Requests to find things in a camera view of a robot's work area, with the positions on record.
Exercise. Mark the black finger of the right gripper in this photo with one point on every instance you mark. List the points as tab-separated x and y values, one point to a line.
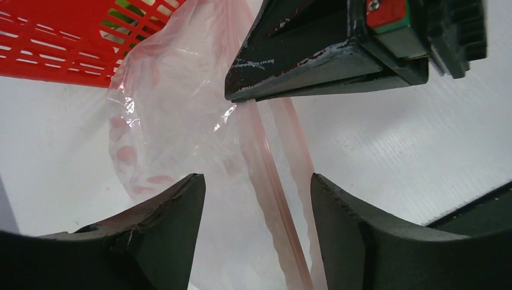
299	48

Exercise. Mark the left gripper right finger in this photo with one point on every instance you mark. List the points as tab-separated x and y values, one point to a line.
364	247

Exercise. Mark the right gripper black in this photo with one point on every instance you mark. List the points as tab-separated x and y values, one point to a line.
440	28

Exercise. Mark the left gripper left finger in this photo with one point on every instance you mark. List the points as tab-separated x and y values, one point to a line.
149	246

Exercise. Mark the clear pink zip top bag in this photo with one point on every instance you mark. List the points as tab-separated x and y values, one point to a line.
169	118

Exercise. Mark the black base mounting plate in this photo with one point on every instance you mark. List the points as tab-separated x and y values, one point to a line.
490	213

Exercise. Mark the red plastic shopping basket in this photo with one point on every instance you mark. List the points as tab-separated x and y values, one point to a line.
73	42

